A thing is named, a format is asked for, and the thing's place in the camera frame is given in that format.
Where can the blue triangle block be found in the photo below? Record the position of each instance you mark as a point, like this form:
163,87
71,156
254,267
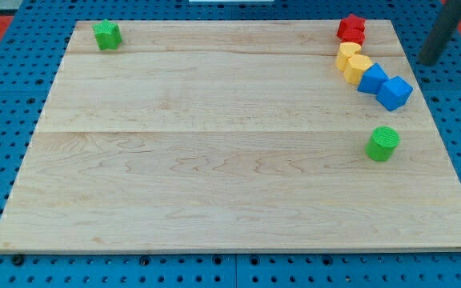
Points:
372,79

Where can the yellow hexagon block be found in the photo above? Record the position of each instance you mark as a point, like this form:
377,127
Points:
355,67

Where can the green cylinder block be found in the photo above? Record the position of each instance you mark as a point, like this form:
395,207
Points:
382,143

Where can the red star block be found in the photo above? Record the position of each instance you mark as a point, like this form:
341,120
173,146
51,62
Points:
351,22

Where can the wooden board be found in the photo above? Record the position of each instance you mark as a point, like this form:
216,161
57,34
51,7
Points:
225,137

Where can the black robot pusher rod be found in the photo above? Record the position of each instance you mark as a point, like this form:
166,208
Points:
445,25

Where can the yellow heart block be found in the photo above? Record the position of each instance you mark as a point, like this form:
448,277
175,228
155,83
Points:
345,51

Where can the red round block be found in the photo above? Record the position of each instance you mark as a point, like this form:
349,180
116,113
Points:
353,35

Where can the blue cube block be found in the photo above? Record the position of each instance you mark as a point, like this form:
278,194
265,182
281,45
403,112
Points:
394,93

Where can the green star block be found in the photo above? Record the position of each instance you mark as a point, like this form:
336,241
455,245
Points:
107,35

